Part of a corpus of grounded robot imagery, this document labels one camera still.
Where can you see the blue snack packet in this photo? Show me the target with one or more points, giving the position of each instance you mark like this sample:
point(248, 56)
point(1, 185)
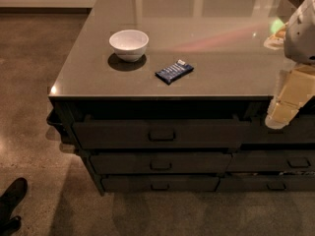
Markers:
point(174, 72)

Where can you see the black shoe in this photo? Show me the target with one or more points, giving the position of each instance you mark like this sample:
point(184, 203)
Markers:
point(8, 202)

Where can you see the white ceramic bowl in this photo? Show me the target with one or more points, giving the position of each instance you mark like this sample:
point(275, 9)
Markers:
point(129, 45)

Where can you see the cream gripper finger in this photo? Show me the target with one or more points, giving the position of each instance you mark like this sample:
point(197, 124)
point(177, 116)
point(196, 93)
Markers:
point(294, 89)
point(276, 40)

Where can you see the dark grey drawer cabinet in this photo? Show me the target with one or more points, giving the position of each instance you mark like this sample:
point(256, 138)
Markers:
point(234, 73)

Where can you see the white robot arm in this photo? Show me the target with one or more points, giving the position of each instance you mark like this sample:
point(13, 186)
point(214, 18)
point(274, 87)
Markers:
point(299, 42)

